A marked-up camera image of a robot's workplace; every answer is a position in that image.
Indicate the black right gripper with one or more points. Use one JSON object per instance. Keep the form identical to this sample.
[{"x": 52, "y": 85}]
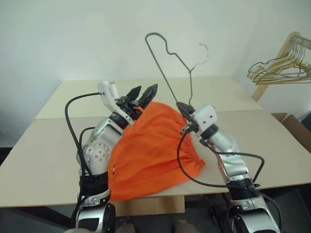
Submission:
[{"x": 194, "y": 123}]

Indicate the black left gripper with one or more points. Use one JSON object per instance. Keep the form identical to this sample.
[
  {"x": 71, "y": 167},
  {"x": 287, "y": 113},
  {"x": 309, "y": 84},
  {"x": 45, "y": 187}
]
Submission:
[{"x": 132, "y": 111}]

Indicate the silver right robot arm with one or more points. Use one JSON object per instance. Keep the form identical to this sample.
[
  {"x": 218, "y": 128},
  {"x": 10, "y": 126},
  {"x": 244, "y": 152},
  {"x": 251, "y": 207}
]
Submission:
[{"x": 230, "y": 145}]

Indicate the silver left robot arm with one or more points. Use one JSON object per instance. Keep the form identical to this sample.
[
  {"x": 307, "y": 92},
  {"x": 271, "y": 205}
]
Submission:
[{"x": 97, "y": 153}]

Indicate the orange shorts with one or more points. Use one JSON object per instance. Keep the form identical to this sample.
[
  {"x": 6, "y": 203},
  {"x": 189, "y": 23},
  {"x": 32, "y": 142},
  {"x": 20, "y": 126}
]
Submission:
[{"x": 145, "y": 150}]

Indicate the wooden hanger rack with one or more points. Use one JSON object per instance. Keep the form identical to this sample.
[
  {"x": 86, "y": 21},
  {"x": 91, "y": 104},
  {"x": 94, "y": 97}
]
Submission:
[{"x": 262, "y": 91}]

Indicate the brown cardboard box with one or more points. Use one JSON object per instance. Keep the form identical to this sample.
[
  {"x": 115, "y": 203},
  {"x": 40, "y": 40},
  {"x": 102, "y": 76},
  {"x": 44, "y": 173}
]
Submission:
[{"x": 291, "y": 123}]

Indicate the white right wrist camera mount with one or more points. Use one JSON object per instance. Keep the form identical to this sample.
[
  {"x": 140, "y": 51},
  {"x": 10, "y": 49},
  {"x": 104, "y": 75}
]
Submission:
[{"x": 206, "y": 116}]

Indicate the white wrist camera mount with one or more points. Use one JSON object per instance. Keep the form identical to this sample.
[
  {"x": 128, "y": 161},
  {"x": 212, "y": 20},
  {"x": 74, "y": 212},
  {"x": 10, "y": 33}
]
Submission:
[
  {"x": 109, "y": 97},
  {"x": 206, "y": 116}
]

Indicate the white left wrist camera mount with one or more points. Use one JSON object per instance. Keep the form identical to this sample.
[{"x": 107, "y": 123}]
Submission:
[{"x": 109, "y": 97}]

